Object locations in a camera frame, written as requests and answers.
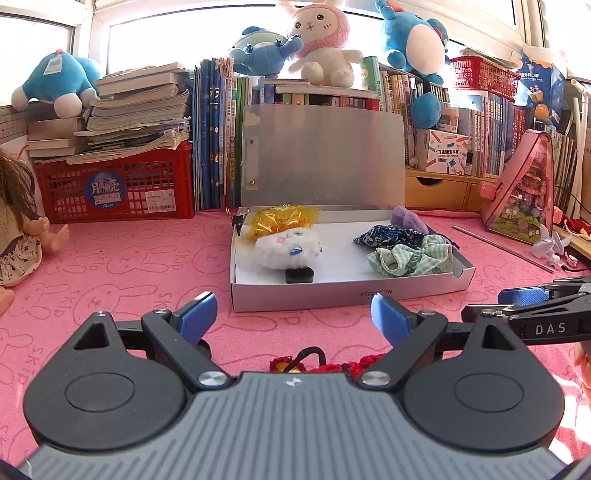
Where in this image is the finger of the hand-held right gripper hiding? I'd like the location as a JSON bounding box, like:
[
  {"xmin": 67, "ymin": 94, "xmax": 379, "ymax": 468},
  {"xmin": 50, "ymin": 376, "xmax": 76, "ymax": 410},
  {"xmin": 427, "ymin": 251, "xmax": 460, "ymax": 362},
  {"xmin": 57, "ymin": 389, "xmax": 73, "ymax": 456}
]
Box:
[{"xmin": 501, "ymin": 277, "xmax": 591, "ymax": 305}]

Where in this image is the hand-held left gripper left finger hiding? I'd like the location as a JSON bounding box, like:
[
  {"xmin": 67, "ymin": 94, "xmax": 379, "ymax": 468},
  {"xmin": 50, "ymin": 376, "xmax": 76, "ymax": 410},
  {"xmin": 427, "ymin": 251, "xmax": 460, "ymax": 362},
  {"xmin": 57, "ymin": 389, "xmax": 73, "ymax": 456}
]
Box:
[{"xmin": 51, "ymin": 292, "xmax": 232, "ymax": 392}]

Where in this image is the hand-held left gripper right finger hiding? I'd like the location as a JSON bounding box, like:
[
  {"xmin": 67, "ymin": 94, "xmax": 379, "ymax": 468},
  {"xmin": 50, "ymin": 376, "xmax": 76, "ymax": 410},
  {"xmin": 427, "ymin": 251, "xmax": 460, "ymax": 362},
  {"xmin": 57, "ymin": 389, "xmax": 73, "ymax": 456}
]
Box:
[{"xmin": 360, "ymin": 294, "xmax": 539, "ymax": 386}]

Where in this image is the green gingham floral scrunchie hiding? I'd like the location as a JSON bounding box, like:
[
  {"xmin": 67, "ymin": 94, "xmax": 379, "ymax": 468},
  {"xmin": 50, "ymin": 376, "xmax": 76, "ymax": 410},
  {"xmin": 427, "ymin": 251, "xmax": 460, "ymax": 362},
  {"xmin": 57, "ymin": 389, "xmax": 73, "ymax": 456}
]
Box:
[{"xmin": 367, "ymin": 234, "xmax": 454, "ymax": 278}]

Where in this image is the red crocheted piece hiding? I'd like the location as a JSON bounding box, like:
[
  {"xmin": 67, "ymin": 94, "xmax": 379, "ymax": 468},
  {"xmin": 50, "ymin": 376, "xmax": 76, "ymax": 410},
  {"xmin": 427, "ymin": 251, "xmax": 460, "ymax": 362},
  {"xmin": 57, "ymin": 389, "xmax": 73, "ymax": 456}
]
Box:
[{"xmin": 323, "ymin": 352, "xmax": 393, "ymax": 381}]

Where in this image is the dark blue patterned scrunchie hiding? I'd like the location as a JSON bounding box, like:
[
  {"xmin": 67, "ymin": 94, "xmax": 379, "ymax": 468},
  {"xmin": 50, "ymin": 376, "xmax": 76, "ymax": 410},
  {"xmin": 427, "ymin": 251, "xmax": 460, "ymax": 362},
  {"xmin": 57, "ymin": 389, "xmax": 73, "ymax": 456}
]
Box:
[{"xmin": 352, "ymin": 224, "xmax": 426, "ymax": 247}]

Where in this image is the white fluffy plush toy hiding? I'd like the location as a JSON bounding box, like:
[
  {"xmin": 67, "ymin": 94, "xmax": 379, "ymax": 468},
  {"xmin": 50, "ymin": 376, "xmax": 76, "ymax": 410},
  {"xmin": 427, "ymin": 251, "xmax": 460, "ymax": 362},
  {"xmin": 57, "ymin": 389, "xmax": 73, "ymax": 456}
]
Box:
[{"xmin": 253, "ymin": 226, "xmax": 324, "ymax": 270}]

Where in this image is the yellow bread packet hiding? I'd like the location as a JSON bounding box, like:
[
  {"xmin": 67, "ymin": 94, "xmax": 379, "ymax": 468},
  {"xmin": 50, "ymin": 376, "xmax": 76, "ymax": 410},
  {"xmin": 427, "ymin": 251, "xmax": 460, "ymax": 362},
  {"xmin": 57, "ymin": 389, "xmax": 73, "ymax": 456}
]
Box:
[{"xmin": 245, "ymin": 204, "xmax": 321, "ymax": 243}]

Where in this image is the grey cardboard box with lid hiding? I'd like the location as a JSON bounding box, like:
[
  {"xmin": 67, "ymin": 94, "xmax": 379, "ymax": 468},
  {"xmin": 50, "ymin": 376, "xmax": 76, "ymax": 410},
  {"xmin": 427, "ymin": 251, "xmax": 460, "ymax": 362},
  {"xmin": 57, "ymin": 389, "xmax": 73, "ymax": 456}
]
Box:
[{"xmin": 229, "ymin": 102, "xmax": 476, "ymax": 313}]

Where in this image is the white paper origami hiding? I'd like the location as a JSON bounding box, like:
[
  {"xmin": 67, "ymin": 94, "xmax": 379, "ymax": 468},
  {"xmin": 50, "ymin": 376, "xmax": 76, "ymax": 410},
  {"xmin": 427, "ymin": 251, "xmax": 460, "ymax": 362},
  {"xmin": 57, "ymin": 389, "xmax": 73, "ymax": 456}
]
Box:
[{"xmin": 531, "ymin": 226, "xmax": 578, "ymax": 271}]

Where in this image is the pink triangular toy house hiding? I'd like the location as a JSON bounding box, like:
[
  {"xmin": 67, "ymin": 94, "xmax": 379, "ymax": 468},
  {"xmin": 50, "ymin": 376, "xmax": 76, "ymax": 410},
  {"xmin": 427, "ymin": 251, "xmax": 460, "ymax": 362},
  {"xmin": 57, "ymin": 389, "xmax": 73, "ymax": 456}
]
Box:
[{"xmin": 478, "ymin": 129, "xmax": 555, "ymax": 245}]

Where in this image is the pink rabbit print towel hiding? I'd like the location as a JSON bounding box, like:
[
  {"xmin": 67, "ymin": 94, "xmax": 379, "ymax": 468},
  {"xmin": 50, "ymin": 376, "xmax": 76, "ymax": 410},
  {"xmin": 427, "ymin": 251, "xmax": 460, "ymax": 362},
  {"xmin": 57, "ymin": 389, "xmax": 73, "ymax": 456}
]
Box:
[{"xmin": 0, "ymin": 210, "xmax": 591, "ymax": 467}]

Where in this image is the purple scrunchie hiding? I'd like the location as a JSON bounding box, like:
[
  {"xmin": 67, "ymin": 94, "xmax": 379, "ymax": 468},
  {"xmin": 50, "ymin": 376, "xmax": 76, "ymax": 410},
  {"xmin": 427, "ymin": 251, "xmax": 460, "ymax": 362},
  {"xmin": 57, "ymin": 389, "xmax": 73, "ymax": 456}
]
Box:
[{"xmin": 391, "ymin": 205, "xmax": 432, "ymax": 235}]

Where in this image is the wooden drawer organizer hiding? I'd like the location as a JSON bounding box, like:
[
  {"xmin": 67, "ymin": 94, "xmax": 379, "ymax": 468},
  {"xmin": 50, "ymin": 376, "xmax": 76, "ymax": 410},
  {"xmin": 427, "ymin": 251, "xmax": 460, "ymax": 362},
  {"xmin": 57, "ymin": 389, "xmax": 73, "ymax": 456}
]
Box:
[{"xmin": 405, "ymin": 167, "xmax": 497, "ymax": 213}]

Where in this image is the red plastic crate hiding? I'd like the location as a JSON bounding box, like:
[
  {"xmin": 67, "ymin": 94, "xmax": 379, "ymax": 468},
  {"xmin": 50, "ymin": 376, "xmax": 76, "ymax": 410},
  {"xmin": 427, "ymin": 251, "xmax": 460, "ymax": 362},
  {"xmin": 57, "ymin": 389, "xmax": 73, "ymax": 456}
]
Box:
[{"xmin": 33, "ymin": 141, "xmax": 195, "ymax": 224}]

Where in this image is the illustrated printer carton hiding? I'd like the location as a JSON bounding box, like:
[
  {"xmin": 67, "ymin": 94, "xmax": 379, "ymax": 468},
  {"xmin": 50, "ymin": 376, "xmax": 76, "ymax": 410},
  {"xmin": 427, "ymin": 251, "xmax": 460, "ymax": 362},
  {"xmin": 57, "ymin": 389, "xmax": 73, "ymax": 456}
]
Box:
[{"xmin": 414, "ymin": 128, "xmax": 472, "ymax": 176}]

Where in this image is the row of upright books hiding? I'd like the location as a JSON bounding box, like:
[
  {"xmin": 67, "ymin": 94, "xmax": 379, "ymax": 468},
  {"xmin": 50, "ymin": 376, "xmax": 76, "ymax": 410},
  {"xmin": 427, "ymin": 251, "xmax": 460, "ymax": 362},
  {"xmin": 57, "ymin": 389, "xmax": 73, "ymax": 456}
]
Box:
[{"xmin": 193, "ymin": 55, "xmax": 578, "ymax": 210}]

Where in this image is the white plastic pipe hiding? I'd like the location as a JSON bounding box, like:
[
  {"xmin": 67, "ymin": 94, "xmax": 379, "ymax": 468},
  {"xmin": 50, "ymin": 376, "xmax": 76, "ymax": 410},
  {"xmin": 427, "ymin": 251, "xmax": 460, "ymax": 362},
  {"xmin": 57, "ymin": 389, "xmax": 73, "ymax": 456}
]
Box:
[{"xmin": 570, "ymin": 78, "xmax": 591, "ymax": 155}]

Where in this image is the blue printed carton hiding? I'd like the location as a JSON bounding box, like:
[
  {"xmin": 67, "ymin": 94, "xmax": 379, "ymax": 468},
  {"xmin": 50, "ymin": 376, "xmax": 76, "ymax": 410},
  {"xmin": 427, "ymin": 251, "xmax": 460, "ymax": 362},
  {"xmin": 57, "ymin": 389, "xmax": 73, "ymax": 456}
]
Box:
[{"xmin": 513, "ymin": 51, "xmax": 568, "ymax": 130}]

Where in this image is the brown haired baby doll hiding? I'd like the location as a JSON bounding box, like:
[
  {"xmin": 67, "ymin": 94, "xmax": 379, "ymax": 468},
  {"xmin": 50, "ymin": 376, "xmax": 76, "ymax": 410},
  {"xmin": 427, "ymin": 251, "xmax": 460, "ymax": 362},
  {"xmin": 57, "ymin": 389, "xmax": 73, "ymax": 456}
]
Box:
[{"xmin": 0, "ymin": 148, "xmax": 70, "ymax": 303}]

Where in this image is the stack of books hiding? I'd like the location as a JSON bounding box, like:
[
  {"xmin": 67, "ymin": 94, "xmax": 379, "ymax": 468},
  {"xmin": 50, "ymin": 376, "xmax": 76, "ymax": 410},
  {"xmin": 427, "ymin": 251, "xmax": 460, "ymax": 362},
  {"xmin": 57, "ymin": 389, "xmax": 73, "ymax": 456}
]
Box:
[{"xmin": 25, "ymin": 62, "xmax": 194, "ymax": 164}]

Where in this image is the small red plastic basket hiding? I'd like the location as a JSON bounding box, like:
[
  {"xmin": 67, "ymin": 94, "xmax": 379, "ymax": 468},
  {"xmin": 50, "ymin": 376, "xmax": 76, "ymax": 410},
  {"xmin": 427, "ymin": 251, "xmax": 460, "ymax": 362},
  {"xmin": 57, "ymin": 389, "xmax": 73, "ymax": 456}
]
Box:
[{"xmin": 450, "ymin": 55, "xmax": 522, "ymax": 101}]

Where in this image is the white grid board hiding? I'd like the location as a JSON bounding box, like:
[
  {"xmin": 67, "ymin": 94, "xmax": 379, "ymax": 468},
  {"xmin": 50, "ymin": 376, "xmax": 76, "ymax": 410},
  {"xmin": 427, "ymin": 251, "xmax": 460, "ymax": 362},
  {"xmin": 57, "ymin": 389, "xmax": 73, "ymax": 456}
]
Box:
[{"xmin": 0, "ymin": 104, "xmax": 33, "ymax": 155}]

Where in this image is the blue elephant plush toy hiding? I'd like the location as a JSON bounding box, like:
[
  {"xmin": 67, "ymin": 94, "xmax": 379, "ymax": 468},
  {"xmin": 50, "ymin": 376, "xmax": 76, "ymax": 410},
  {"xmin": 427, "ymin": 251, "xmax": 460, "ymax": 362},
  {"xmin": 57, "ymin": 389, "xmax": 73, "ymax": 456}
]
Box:
[{"xmin": 228, "ymin": 27, "xmax": 304, "ymax": 78}]

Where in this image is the large blue plush toy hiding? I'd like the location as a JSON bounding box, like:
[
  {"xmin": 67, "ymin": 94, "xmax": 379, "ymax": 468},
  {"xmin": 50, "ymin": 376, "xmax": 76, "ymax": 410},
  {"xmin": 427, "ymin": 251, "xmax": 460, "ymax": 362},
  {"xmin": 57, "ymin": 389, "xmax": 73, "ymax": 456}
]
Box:
[{"xmin": 375, "ymin": 0, "xmax": 452, "ymax": 130}]

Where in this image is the blue and white plush toy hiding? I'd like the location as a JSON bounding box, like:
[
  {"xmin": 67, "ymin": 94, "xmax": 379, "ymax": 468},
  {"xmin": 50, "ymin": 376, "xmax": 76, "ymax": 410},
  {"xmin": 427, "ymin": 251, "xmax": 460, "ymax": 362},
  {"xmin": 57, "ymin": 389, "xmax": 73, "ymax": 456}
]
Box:
[{"xmin": 11, "ymin": 52, "xmax": 102, "ymax": 117}]

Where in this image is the pink rabbit plush toy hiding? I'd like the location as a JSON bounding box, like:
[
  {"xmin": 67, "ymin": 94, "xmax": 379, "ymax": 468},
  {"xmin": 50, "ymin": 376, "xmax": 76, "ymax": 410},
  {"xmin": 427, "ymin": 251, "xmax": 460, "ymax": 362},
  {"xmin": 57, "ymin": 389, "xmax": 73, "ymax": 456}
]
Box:
[{"xmin": 279, "ymin": 0, "xmax": 365, "ymax": 88}]

